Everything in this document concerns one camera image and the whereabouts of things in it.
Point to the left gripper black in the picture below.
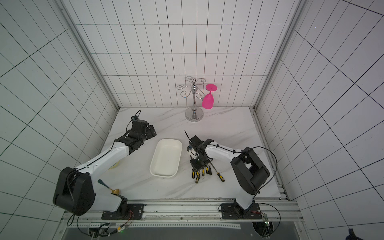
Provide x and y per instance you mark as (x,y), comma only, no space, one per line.
(149,133)

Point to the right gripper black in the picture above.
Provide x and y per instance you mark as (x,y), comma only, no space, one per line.
(199,162)

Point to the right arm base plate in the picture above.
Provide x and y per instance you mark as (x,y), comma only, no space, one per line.
(235,212)

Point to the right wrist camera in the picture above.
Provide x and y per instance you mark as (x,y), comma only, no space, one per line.
(191,148)

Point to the patterned round plate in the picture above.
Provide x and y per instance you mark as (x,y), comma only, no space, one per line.
(115,165)

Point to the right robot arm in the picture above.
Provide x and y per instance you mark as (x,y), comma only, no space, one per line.
(251,173)

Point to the pink plastic wine glass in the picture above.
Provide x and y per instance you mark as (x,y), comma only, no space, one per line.
(208,100)

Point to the chrome glass holder stand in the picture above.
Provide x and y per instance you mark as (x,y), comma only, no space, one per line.
(192,88)

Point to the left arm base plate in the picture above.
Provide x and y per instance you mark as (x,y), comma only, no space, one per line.
(125,212)

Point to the white plastic storage box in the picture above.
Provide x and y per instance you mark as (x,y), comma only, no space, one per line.
(166,158)

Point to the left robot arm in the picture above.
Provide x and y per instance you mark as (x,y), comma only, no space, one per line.
(75,187)

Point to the aluminium mounting rail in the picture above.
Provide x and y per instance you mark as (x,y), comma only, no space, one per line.
(197,213)

